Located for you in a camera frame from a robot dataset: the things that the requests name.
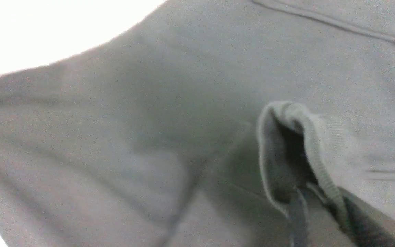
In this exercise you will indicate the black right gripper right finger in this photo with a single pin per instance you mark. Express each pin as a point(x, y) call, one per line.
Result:
point(362, 225)

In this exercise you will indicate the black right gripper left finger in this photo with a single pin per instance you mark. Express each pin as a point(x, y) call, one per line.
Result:
point(298, 220)

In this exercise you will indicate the dark gray long-sleeve top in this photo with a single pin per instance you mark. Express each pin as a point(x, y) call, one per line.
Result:
point(194, 127)

